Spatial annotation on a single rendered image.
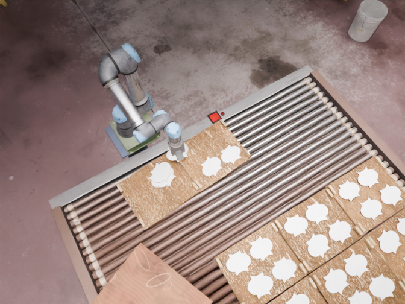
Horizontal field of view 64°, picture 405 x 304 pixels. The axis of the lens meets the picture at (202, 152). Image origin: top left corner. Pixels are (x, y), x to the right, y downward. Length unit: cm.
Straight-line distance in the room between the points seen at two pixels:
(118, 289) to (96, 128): 196
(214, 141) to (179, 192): 43
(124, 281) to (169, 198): 54
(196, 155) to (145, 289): 87
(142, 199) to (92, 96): 186
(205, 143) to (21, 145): 209
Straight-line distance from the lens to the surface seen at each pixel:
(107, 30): 425
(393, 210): 234
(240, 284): 197
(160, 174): 206
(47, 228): 325
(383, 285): 220
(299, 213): 210
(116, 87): 177
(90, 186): 221
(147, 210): 205
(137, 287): 188
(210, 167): 210
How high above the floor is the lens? 289
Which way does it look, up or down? 65 degrees down
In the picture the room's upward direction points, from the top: straight up
